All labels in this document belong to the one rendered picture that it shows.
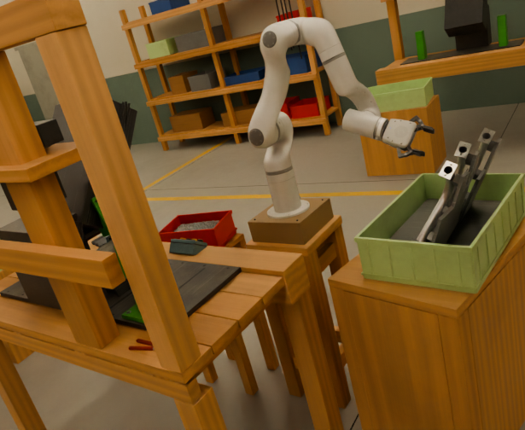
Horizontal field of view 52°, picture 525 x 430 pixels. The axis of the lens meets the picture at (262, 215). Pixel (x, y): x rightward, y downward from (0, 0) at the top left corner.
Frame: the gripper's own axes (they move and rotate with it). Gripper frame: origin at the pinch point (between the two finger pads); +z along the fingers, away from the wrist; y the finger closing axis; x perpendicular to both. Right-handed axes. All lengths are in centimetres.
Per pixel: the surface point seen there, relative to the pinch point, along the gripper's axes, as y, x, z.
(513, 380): -62, 51, 56
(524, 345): -48, 54, 55
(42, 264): -93, -52, -83
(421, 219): -18.8, 34.0, 3.4
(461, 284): -43, 0, 28
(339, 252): -41, 51, -27
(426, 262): -40.8, -0.9, 15.5
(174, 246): -70, 19, -86
